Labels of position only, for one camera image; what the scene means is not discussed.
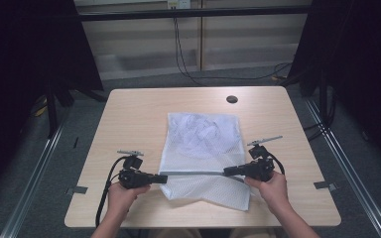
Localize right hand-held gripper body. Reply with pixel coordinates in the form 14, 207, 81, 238
241, 134, 284, 182

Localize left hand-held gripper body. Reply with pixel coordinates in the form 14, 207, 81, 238
116, 149, 154, 190

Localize white mesh laundry bag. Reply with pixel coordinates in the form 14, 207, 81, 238
158, 112, 253, 212

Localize person's left hand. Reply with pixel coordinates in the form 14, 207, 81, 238
107, 180, 152, 216

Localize person's right hand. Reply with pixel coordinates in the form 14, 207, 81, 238
244, 171, 291, 214

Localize grey tape piece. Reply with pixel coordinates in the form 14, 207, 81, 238
64, 185, 89, 196
313, 180, 338, 192

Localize black curtain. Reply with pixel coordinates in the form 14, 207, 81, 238
287, 0, 381, 175
0, 0, 105, 202

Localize black horizontal bar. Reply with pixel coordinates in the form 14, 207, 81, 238
78, 5, 314, 23

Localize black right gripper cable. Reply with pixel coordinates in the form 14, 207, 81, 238
263, 151, 286, 176

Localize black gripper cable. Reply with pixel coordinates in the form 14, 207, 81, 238
94, 156, 131, 228
263, 151, 286, 176

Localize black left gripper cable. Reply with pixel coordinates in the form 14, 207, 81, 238
94, 156, 131, 228

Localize black floor cables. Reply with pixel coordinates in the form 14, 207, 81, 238
303, 88, 338, 143

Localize metal floor rail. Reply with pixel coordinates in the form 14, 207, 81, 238
305, 98, 381, 238
0, 121, 67, 238

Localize black wall cables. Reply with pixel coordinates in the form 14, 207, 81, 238
172, 16, 293, 87

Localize white wall outlet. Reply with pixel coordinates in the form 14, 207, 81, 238
167, 0, 191, 10

